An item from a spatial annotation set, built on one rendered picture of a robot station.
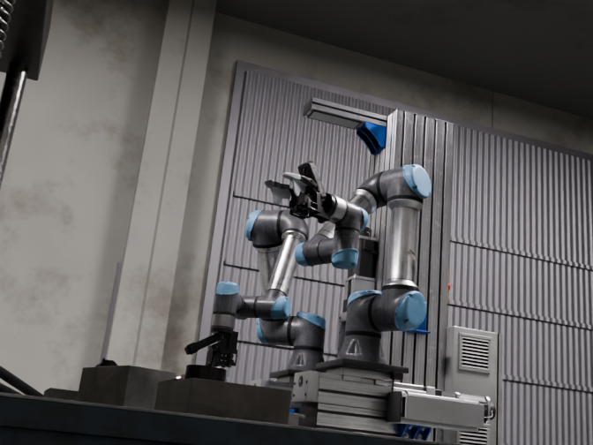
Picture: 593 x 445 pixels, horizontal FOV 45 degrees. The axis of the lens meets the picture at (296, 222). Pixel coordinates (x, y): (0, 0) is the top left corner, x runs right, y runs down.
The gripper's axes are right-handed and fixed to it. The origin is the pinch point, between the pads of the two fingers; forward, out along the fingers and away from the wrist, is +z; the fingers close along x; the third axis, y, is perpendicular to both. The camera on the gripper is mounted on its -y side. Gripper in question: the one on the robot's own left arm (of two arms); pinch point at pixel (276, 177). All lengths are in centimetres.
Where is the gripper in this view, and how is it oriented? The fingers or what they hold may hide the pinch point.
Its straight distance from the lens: 191.4
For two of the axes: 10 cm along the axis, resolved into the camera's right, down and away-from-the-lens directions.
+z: -7.0, -2.8, -6.6
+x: -7.2, 2.7, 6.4
